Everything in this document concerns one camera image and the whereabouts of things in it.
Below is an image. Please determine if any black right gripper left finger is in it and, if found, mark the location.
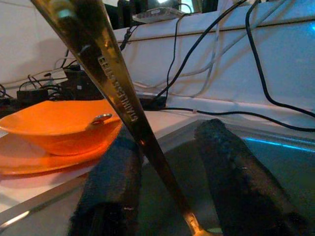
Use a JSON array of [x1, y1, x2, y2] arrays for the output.
[[68, 126, 144, 236]]

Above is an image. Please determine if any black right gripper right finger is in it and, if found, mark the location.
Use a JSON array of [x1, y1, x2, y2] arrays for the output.
[[194, 118, 312, 236]]

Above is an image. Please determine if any orange plastic bowl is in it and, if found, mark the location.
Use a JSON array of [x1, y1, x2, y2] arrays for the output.
[[0, 99, 123, 156]]

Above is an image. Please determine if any gold stainless steel utensil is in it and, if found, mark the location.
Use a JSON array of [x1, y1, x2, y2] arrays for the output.
[[30, 0, 223, 236]]

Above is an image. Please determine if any stainless steel sink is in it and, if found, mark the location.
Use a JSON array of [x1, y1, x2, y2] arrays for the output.
[[0, 119, 315, 236]]

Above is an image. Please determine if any silver metal utensil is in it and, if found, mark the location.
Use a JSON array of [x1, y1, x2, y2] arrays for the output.
[[90, 113, 113, 125]]

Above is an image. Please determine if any orange plastic plate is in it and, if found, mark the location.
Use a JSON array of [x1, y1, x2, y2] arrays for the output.
[[0, 127, 123, 176]]

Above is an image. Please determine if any black power adapter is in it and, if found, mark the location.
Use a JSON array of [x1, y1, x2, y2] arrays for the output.
[[136, 92, 168, 111]]

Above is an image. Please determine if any black charger box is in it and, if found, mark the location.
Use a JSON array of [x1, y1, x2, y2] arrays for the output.
[[60, 68, 105, 101]]

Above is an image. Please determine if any black power strip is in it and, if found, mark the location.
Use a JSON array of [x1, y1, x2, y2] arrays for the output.
[[0, 87, 62, 118]]

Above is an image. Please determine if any white power strip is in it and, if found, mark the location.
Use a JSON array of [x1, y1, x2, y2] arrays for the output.
[[132, 7, 185, 24]]

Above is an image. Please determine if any black adapter output cable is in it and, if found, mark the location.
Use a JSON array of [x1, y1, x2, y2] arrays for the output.
[[161, 107, 315, 133]]

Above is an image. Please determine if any black adapter input cable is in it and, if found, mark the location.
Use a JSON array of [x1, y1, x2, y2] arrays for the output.
[[156, 0, 248, 99]]

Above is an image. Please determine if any thick black cable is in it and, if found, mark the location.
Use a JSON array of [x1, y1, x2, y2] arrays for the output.
[[245, 0, 315, 118]]

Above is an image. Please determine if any white cable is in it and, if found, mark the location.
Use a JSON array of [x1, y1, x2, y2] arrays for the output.
[[132, 0, 290, 99]]

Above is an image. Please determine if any thin black cable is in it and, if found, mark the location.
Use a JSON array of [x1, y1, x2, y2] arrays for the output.
[[166, 13, 189, 100]]

